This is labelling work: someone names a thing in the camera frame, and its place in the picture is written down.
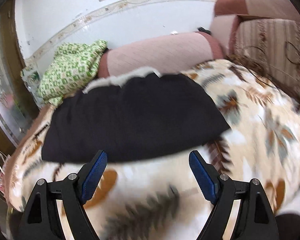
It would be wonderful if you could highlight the black coat with fur collar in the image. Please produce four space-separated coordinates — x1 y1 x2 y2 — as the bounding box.
42 68 230 163

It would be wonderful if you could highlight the leaf pattern beige blanket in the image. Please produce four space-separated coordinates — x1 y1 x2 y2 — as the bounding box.
5 60 300 239

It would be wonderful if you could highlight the green patterned folded quilt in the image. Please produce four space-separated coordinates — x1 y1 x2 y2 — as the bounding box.
37 40 108 106

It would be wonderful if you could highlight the striped floral sofa cushion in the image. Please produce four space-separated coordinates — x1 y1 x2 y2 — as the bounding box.
234 19 300 100

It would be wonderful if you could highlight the pink sofa backrest cushion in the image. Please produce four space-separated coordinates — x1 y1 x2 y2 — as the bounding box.
97 31 224 78

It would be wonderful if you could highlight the small black object on sofa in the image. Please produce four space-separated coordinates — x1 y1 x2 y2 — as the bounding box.
197 27 211 35

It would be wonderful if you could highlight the pink brown sofa armrest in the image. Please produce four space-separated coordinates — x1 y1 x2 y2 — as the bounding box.
210 0 300 55

